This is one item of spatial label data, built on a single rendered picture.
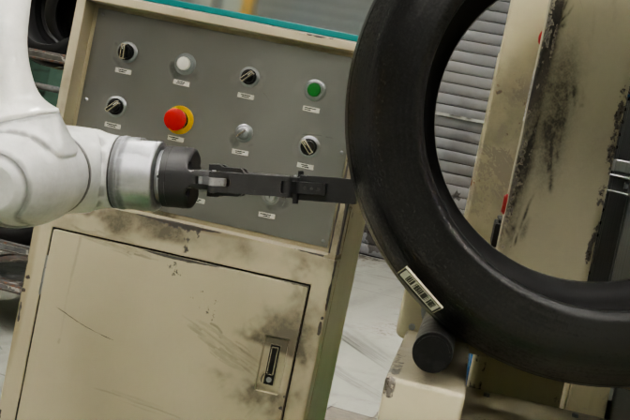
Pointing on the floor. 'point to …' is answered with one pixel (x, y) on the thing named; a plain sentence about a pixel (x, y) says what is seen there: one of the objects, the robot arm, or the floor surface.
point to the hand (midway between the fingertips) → (328, 189)
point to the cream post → (565, 147)
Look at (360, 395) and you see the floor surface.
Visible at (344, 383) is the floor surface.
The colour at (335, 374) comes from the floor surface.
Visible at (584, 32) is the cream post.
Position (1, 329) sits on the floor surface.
